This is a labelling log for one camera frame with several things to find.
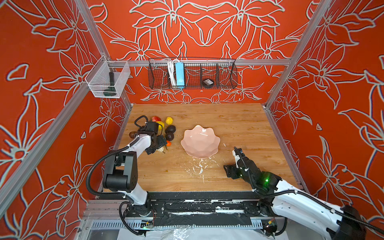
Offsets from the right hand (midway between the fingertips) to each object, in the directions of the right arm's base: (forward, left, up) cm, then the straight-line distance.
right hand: (227, 165), depth 81 cm
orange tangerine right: (+18, +35, -6) cm, 39 cm away
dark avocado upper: (+27, +34, -2) cm, 43 cm away
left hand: (+16, +41, -3) cm, 44 cm away
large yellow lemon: (+32, +41, -2) cm, 52 cm away
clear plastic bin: (+47, +72, +26) cm, 90 cm away
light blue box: (+47, +26, +27) cm, 60 cm away
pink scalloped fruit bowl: (+19, +14, -7) cm, 25 cm away
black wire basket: (+57, -3, +22) cm, 61 cm away
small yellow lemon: (+36, +36, -3) cm, 51 cm away
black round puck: (+48, +8, +21) cm, 53 cm away
